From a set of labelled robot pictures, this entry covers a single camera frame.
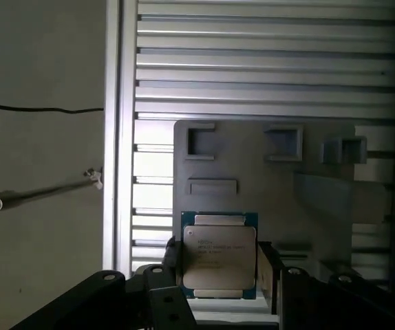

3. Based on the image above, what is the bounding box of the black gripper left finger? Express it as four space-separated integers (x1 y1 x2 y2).
9 236 199 330

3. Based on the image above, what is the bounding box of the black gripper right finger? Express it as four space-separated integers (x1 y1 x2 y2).
257 241 395 330

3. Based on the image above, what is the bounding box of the silver CPU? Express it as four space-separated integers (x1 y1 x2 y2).
180 211 259 300

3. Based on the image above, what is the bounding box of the grey parts rack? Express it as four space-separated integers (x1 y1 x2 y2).
172 120 369 300

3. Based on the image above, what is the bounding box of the grey rod with clamps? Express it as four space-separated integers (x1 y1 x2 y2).
0 167 104 215

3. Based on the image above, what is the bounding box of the black floor cable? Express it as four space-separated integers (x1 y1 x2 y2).
0 102 105 113

